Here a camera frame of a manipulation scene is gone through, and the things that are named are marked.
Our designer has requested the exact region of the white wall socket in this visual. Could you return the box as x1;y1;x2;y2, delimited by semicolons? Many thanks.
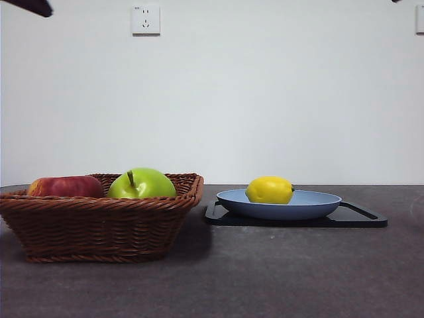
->
132;5;161;36

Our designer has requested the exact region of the yellow lemon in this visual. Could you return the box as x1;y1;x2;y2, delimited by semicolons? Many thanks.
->
245;176;295;205

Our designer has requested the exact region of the red apple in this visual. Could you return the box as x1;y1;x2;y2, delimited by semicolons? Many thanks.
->
26;175;104;199

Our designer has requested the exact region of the white wall plate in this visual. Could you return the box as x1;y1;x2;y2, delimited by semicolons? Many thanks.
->
415;5;424;35

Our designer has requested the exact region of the black flat tray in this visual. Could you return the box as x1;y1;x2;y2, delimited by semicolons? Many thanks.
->
204;200;388;229

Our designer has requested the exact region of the brown wicker basket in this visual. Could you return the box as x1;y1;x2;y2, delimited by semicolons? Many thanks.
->
0;172;204;264

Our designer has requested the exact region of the blue plate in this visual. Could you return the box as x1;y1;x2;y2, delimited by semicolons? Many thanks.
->
216;189;342;221

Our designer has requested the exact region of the green apple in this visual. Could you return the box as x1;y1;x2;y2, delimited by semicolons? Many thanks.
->
107;167;177;199

